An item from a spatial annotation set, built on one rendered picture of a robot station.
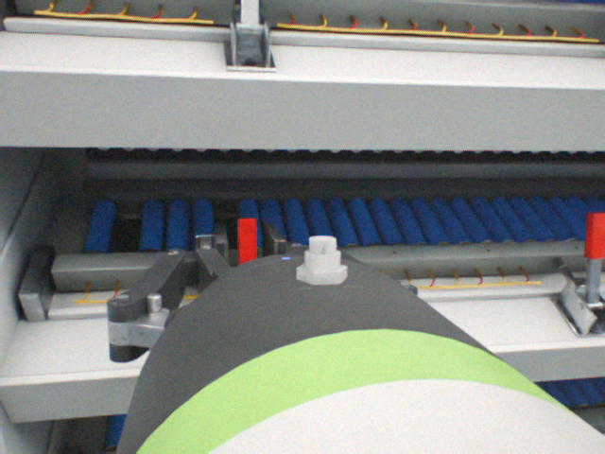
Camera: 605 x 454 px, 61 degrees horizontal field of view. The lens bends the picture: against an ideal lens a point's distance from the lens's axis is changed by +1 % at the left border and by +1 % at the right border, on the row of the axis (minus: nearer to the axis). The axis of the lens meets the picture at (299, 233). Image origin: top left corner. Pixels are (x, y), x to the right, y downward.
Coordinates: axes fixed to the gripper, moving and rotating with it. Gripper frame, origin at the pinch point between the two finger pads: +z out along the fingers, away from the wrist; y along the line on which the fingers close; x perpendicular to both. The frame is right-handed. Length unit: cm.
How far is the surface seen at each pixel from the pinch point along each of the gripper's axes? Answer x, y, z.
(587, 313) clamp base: -5.3, 25.7, -1.0
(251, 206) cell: 1.7, 1.3, 10.9
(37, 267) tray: -1.5, -14.4, 3.8
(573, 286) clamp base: -3.7, 25.8, 1.0
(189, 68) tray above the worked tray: 11.3, -3.3, -3.9
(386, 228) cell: -0.1, 12.8, 8.2
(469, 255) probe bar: -1.8, 18.6, 4.2
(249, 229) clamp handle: 1.6, 0.2, 0.0
